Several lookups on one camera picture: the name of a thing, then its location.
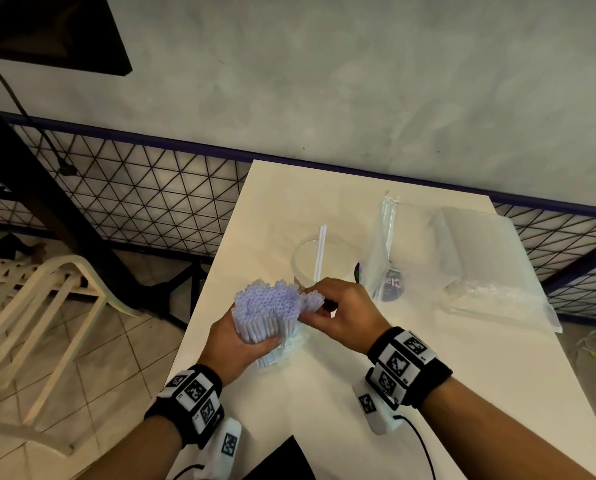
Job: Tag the person's left hand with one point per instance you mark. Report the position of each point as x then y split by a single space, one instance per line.
223 349

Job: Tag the person's right hand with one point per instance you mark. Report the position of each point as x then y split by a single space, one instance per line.
350 314

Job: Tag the small black tool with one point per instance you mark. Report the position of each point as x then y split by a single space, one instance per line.
331 305

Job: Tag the clear plastic bag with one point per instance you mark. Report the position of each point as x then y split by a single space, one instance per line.
298 339

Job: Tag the bundle of white straws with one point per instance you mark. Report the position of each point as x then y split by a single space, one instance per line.
263 304

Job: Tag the clear plastic cup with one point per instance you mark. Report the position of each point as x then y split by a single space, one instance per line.
305 267

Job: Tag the single white straw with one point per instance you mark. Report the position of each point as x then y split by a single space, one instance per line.
321 249

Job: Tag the pack of straws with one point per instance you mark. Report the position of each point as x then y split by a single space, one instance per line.
488 259

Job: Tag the person's right forearm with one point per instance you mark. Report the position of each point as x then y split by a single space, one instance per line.
488 434

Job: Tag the person's left forearm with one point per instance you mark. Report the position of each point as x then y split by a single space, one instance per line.
138 454

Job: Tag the dark round sticker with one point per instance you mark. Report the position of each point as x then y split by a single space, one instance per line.
358 273

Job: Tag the clear acrylic sign stand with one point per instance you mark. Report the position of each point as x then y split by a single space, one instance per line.
378 254

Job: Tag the black flat object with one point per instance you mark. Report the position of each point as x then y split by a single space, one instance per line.
278 464

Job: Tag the white plastic chair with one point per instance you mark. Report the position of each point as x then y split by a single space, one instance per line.
62 267

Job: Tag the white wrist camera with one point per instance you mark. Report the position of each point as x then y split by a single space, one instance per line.
228 444
373 409

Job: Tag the dark wooden post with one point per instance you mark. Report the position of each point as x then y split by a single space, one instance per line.
52 204

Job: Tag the black wall television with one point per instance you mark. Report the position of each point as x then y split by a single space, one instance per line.
52 29

